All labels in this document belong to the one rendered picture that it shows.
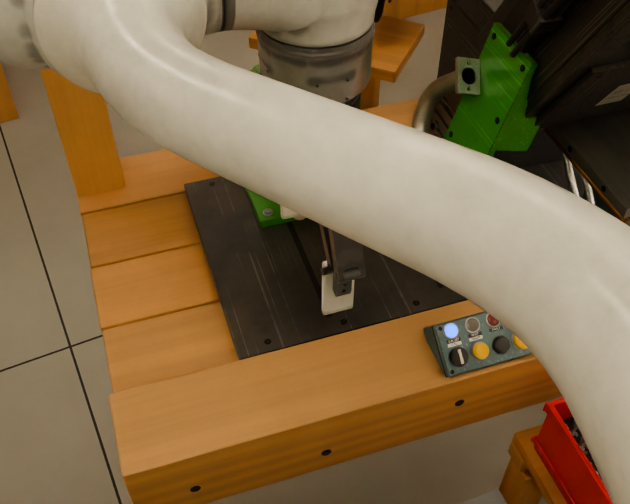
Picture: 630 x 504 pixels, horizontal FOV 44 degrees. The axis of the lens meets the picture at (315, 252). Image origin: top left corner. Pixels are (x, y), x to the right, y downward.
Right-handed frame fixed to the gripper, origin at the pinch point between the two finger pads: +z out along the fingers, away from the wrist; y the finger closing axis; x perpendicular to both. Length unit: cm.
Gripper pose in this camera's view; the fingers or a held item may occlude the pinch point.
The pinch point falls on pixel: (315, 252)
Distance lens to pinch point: 78.3
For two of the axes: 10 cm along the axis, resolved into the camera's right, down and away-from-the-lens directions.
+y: 3.1, 6.9, -6.5
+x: 9.5, -2.3, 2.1
